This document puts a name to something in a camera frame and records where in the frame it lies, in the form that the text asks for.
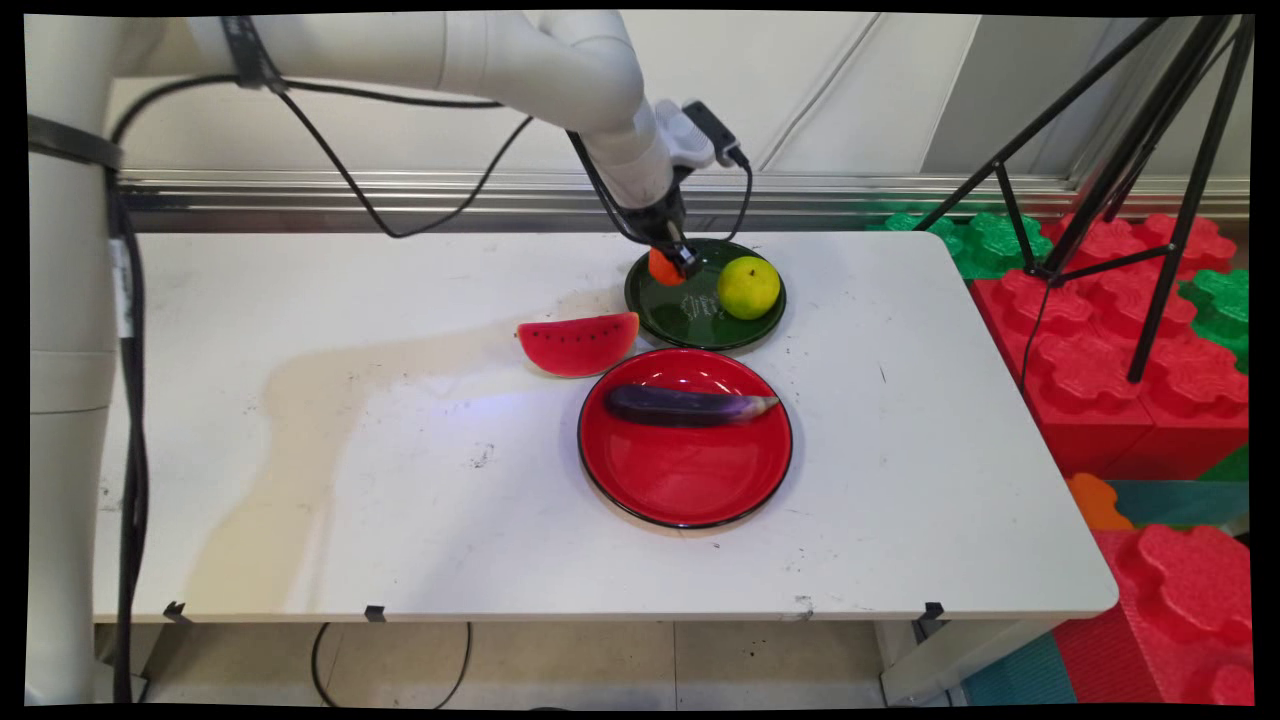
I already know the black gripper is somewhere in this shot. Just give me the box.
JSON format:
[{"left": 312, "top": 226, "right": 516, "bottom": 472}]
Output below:
[{"left": 620, "top": 192, "right": 703, "bottom": 281}]

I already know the purple toy eggplant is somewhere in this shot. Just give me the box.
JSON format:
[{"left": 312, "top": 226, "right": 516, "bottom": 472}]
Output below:
[{"left": 604, "top": 383, "right": 781, "bottom": 429}]

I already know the dark green round plate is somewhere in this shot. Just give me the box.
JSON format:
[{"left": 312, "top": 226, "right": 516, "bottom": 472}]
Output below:
[{"left": 624, "top": 236, "right": 788, "bottom": 353}]

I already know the yellow-green toy lemon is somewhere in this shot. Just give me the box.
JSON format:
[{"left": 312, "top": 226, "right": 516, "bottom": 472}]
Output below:
[{"left": 716, "top": 255, "right": 782, "bottom": 322}]

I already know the red toy watermelon slice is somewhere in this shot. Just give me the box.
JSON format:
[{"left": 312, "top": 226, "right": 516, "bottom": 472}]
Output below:
[{"left": 516, "top": 311, "right": 641, "bottom": 379}]

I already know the red round plate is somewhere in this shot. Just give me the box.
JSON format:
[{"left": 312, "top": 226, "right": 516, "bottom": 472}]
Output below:
[{"left": 577, "top": 347, "right": 795, "bottom": 530}]

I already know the orange foam piece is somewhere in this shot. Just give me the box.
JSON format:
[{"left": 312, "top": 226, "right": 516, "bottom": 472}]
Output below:
[{"left": 1064, "top": 472, "right": 1137, "bottom": 532}]

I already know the black tripod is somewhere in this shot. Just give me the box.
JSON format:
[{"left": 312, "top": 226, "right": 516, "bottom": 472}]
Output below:
[{"left": 912, "top": 14, "right": 1255, "bottom": 385}]

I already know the white table leg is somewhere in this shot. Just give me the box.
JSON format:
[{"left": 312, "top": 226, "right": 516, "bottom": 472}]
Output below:
[{"left": 878, "top": 618, "right": 1063, "bottom": 707}]

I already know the teal foam mat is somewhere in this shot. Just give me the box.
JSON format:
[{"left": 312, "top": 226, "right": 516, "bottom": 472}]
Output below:
[{"left": 1106, "top": 478, "right": 1251, "bottom": 529}]

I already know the white ribbed camera mount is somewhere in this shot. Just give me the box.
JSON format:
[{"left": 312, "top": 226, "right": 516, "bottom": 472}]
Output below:
[{"left": 654, "top": 98, "right": 717, "bottom": 173}]

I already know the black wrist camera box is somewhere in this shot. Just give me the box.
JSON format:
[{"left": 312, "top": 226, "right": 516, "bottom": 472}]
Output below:
[{"left": 682, "top": 99, "right": 751, "bottom": 171}]

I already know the metal wall rail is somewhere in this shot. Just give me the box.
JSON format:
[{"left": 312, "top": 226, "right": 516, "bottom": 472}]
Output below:
[{"left": 112, "top": 168, "right": 1251, "bottom": 235}]

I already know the black arm strap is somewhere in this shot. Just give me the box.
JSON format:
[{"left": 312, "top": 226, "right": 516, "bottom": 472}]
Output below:
[{"left": 218, "top": 14, "right": 291, "bottom": 93}]

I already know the black floor cable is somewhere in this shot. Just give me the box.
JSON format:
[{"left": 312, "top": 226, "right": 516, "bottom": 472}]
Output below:
[{"left": 311, "top": 621, "right": 473, "bottom": 711}]

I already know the black cable bundle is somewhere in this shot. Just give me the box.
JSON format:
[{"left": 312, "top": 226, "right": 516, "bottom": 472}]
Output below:
[{"left": 104, "top": 170, "right": 153, "bottom": 705}]

